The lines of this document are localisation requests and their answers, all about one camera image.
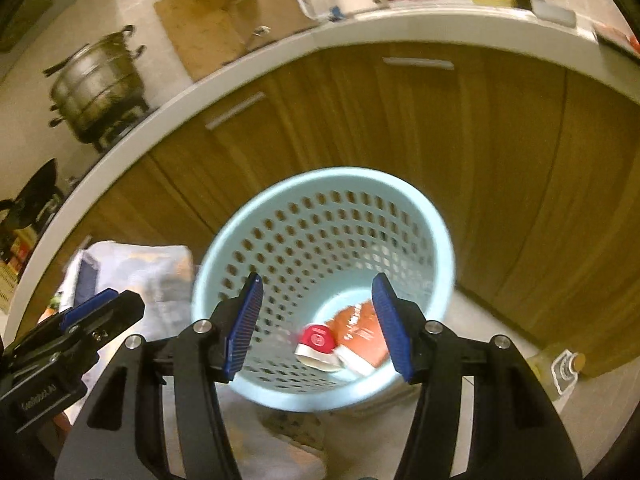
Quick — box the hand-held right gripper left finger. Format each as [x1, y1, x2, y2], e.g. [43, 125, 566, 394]
[54, 273, 264, 480]

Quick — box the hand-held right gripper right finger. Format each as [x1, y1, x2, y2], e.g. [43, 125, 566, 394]
[371, 273, 583, 480]

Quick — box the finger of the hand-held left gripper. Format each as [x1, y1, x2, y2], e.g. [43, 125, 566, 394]
[60, 288, 146, 347]

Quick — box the orange snack packet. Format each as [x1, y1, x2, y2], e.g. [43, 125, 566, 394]
[330, 300, 396, 377]

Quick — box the red-capped white container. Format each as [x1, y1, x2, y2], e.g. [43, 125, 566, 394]
[294, 324, 343, 373]

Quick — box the light blue perforated basket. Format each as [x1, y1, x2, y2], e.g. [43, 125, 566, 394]
[191, 166, 457, 413]

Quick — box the fan-patterned printed cloth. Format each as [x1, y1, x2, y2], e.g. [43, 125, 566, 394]
[47, 241, 328, 480]

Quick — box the dark sauce bottle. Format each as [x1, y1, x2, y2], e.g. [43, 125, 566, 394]
[0, 230, 32, 311]

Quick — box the black wok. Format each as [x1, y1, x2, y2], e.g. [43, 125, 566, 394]
[0, 158, 63, 241]

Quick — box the wooden kitchen cabinet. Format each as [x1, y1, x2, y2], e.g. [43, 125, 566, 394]
[20, 42, 640, 378]

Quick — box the black gas stove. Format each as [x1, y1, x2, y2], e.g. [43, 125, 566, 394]
[75, 100, 157, 155]

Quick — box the clear oil bottle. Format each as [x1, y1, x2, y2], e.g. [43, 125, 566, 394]
[529, 342, 587, 401]

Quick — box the stainless steel steamer pot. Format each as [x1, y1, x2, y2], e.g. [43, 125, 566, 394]
[42, 25, 148, 143]

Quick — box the wooden cutting board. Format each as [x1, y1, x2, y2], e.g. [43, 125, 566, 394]
[153, 0, 249, 82]

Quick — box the brown rice cooker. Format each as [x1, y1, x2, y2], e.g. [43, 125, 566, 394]
[222, 0, 321, 53]

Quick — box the silver cabinet handle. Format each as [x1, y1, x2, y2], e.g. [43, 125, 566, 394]
[204, 92, 266, 131]
[382, 57, 455, 71]

